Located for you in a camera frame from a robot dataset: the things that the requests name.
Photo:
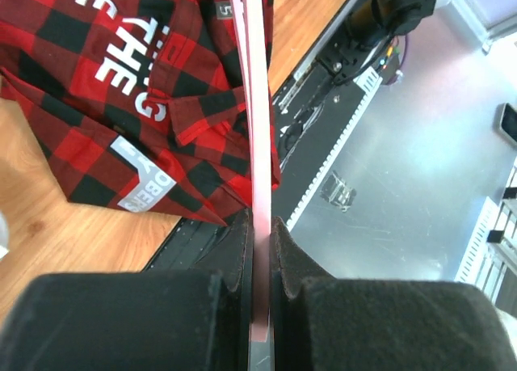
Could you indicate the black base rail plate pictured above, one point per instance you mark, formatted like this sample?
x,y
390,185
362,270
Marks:
x,y
317,111

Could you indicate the black smartphone on table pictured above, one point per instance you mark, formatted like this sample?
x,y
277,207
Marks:
x,y
507,121

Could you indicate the red black plaid shirt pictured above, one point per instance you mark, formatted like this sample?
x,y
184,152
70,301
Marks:
x,y
137,105

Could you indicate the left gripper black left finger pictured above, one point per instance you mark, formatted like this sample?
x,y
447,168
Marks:
x,y
171,319

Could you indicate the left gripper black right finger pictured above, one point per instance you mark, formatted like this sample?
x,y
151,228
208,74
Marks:
x,y
320,322

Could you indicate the pink plastic hanger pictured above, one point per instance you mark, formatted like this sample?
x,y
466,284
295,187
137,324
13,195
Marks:
x,y
251,45

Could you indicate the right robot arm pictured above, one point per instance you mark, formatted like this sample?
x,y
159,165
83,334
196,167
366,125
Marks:
x,y
375,20

